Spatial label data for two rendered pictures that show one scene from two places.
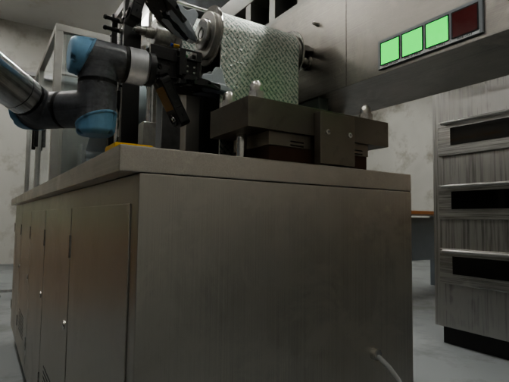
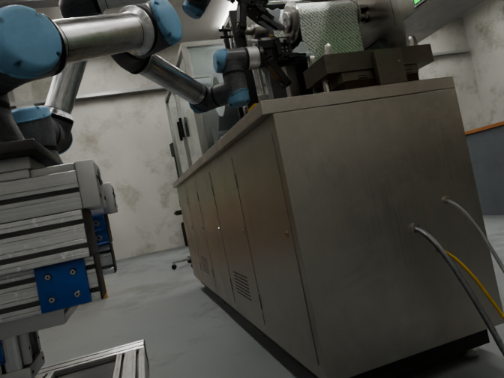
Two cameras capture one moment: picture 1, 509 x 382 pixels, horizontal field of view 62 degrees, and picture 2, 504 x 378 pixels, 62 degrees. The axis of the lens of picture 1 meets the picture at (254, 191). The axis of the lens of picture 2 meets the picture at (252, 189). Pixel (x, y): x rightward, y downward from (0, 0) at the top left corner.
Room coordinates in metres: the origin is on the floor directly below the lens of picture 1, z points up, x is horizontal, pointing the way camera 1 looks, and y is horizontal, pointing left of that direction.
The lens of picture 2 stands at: (-0.53, -0.06, 0.64)
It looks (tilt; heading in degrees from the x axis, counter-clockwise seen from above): 1 degrees up; 16
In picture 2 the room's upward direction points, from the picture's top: 11 degrees counter-clockwise
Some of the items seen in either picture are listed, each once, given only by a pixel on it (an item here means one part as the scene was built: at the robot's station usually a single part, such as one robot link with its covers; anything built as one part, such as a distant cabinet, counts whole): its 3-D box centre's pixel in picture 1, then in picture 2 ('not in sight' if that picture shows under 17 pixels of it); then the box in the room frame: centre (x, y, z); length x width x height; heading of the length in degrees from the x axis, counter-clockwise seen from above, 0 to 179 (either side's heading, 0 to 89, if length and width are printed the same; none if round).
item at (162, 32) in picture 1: (163, 36); (259, 30); (1.23, 0.28, 1.34); 0.06 x 0.06 x 0.06; 33
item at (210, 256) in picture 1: (116, 301); (267, 232); (1.85, 0.59, 0.43); 2.52 x 0.64 x 0.86; 33
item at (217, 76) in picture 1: (218, 79); (303, 49); (0.96, 0.09, 1.11); 0.09 x 0.03 x 0.06; 122
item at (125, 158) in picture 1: (116, 197); (250, 157); (1.84, 0.60, 0.88); 2.52 x 0.66 x 0.04; 33
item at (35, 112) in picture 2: not in sight; (33, 128); (0.54, 0.90, 0.98); 0.13 x 0.12 x 0.14; 22
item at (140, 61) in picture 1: (135, 67); (252, 58); (0.88, 0.25, 1.11); 0.08 x 0.05 x 0.08; 33
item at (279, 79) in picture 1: (260, 92); (334, 49); (1.05, -0.01, 1.11); 0.23 x 0.01 x 0.18; 123
